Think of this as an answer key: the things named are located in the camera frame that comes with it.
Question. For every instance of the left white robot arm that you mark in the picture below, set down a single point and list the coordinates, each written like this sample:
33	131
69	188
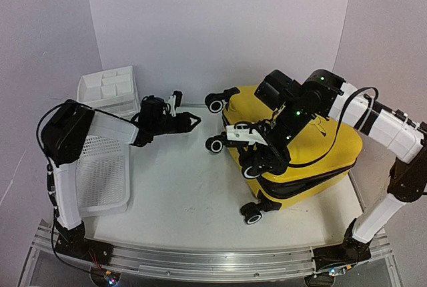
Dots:
61	134

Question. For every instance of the white perforated plastic basket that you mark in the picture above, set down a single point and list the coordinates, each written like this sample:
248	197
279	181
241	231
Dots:
103	179

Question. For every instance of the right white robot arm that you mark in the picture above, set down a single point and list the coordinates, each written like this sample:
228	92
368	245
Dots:
330	96

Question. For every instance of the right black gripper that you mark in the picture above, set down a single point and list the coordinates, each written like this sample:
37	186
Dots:
275	159

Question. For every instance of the yellow Pikachu hard-shell suitcase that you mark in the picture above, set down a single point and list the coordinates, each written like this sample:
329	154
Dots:
320	155

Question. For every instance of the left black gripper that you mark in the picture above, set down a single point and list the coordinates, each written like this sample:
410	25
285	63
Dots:
185	122

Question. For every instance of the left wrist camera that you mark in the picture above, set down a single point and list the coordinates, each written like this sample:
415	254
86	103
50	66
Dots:
174	101

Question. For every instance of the white plastic drawer organizer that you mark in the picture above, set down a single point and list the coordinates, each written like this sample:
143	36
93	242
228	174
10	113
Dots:
112	90

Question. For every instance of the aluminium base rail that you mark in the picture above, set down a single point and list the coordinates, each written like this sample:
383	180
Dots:
215	266

